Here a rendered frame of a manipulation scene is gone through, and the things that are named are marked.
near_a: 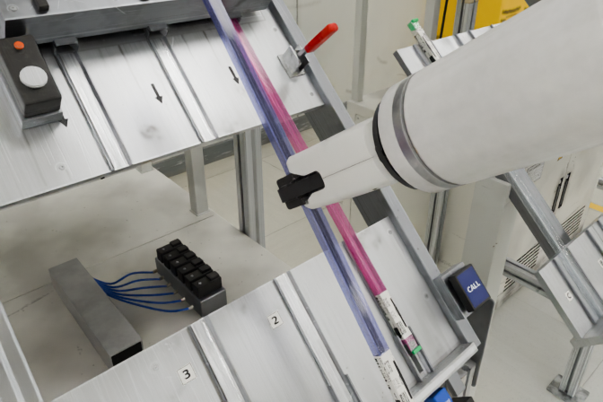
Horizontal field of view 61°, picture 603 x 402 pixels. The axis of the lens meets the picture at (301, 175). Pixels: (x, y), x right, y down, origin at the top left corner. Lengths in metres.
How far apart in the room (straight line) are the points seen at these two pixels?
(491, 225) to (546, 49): 0.70
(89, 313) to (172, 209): 0.38
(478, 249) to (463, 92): 0.71
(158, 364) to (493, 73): 0.40
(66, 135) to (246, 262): 0.51
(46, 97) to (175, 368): 0.29
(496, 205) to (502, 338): 0.95
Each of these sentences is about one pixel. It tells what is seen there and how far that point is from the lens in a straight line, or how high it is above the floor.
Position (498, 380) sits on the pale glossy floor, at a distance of 1.70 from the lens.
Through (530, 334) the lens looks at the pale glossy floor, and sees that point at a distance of 1.88.
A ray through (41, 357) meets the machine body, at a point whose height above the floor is 0.62.
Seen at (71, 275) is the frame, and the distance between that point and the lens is 0.97.
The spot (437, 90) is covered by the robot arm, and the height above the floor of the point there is 1.13.
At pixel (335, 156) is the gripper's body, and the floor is 1.06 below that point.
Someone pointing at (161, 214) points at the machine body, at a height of 0.62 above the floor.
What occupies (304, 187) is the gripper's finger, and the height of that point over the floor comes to 1.03.
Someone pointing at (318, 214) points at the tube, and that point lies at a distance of 0.49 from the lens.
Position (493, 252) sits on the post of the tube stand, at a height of 0.68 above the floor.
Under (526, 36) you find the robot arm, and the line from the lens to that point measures 0.29.
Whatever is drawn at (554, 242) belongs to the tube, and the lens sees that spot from 0.81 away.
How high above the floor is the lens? 1.23
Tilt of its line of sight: 28 degrees down
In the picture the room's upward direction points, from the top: straight up
